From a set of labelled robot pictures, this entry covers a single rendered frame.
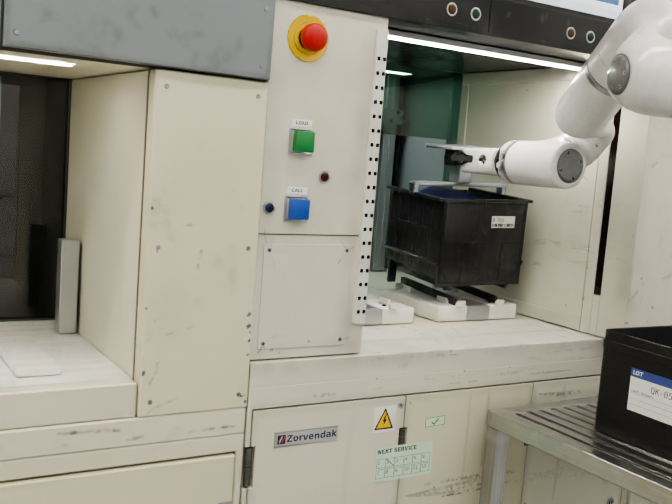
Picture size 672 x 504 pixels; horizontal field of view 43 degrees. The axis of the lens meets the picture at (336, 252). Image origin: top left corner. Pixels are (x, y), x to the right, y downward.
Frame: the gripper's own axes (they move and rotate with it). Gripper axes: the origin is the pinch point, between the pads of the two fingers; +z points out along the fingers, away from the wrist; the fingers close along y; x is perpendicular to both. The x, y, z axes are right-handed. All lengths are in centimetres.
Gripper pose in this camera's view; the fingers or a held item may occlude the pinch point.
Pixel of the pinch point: (463, 158)
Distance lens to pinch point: 180.8
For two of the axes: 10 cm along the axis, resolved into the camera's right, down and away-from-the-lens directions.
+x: 0.8, -9.9, -1.1
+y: 8.8, 0.1, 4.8
